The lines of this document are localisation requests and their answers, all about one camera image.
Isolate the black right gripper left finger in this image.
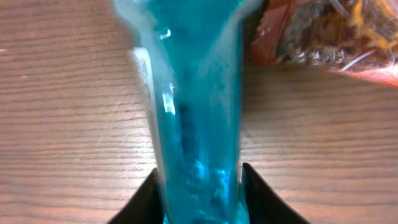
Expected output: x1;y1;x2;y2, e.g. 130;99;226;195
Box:
107;168;164;224

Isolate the red chocolate bar wrapper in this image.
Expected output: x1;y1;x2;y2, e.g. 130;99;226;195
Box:
251;0;397;86

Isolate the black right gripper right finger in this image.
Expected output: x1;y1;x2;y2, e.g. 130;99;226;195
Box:
242;163;310;224

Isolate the teal mouthwash bottle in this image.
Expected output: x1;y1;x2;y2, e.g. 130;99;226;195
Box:
113;0;260;223

